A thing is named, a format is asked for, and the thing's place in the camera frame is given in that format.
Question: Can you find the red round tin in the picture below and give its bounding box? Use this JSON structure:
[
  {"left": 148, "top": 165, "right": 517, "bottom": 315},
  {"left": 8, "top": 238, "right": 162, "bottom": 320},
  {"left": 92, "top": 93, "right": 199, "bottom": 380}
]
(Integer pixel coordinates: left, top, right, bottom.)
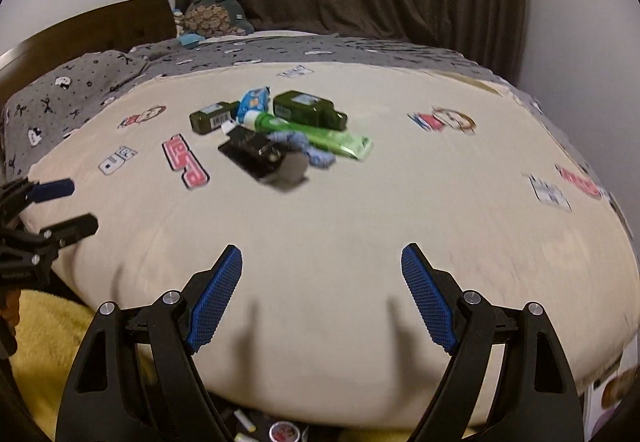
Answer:
[{"left": 268, "top": 420, "right": 302, "bottom": 442}]

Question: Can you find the grey patterned blanket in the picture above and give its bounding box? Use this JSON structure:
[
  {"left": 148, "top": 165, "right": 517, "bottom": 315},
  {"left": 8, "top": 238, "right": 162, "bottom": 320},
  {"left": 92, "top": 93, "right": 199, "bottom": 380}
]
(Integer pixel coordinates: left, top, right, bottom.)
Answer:
[{"left": 0, "top": 32, "right": 551, "bottom": 183}]

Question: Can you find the small dark green bottle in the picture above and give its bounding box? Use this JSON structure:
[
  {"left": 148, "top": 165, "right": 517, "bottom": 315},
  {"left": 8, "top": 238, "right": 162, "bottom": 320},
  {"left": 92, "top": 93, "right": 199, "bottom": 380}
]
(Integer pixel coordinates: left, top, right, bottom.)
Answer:
[{"left": 189, "top": 101, "right": 240, "bottom": 136}]

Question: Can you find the large dark green bottle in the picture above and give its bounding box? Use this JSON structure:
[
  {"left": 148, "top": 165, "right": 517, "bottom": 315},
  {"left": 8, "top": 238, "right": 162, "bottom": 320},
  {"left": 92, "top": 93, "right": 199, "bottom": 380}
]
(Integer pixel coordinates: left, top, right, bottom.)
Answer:
[{"left": 272, "top": 90, "right": 348, "bottom": 131}]

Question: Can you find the beige cartoon duvet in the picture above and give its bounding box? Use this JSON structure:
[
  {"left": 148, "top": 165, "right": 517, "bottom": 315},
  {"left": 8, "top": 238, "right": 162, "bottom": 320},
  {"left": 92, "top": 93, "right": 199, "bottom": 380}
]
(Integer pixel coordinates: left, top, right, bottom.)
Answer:
[{"left": 23, "top": 63, "right": 639, "bottom": 427}]

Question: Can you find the green tube white cap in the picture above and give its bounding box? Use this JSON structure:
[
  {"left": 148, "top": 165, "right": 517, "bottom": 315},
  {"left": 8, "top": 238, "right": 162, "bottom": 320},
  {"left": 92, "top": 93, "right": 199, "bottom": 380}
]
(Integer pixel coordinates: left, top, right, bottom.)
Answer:
[{"left": 243, "top": 110, "right": 373, "bottom": 160}]

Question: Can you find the blue cloth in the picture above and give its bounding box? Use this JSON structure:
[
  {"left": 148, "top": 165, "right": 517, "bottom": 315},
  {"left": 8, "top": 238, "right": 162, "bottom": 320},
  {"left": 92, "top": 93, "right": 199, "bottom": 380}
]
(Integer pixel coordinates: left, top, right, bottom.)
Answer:
[{"left": 268, "top": 130, "right": 336, "bottom": 169}]

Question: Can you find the yellow fluffy rug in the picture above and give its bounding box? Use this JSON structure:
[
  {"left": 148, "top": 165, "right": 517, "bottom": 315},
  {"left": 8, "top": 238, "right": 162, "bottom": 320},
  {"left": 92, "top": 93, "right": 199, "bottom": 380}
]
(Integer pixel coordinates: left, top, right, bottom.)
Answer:
[{"left": 11, "top": 290, "right": 94, "bottom": 439}]

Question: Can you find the blue snack wrapper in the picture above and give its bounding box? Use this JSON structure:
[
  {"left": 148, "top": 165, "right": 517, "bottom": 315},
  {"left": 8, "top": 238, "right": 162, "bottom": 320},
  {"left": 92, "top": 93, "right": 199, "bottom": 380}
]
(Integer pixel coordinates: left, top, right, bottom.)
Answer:
[{"left": 236, "top": 87, "right": 270, "bottom": 122}]

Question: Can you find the patterned plush toy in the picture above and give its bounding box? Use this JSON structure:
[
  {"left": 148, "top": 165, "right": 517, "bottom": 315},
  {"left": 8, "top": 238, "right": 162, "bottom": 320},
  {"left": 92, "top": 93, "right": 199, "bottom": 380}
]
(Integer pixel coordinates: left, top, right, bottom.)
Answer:
[{"left": 174, "top": 0, "right": 255, "bottom": 39}]

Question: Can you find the black package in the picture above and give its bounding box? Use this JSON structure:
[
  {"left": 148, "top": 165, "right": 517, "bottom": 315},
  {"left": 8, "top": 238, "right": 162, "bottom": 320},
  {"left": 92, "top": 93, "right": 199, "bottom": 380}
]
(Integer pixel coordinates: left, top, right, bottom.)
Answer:
[{"left": 218, "top": 126, "right": 309, "bottom": 186}]

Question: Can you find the light blue small item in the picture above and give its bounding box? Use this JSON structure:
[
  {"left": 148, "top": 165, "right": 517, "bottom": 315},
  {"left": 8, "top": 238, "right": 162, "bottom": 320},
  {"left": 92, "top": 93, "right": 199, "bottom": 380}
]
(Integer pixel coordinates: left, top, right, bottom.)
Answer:
[{"left": 179, "top": 32, "right": 205, "bottom": 49}]

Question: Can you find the brown wooden headboard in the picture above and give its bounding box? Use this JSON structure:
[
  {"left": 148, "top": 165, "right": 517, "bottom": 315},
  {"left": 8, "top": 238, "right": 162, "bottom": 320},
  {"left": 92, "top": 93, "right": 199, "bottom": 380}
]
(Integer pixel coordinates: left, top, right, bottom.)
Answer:
[{"left": 1, "top": 0, "right": 177, "bottom": 103}]

